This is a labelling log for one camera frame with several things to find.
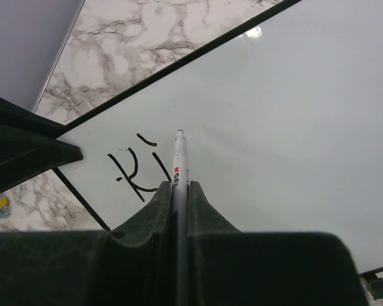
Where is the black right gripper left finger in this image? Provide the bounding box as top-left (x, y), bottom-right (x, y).
top-left (0, 182), bottom-right (172, 305)

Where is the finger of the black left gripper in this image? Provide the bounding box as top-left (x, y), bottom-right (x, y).
top-left (0, 97), bottom-right (83, 193)

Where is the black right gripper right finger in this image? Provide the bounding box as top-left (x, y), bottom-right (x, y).
top-left (188, 181), bottom-right (368, 306)

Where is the silver whiteboard marker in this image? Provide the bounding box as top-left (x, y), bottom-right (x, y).
top-left (172, 129), bottom-right (189, 305)

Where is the white framed whiteboard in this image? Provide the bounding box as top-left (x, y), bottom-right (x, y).
top-left (56, 1), bottom-right (383, 277)

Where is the yellow small object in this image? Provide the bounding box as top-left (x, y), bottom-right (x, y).
top-left (0, 197), bottom-right (10, 219)

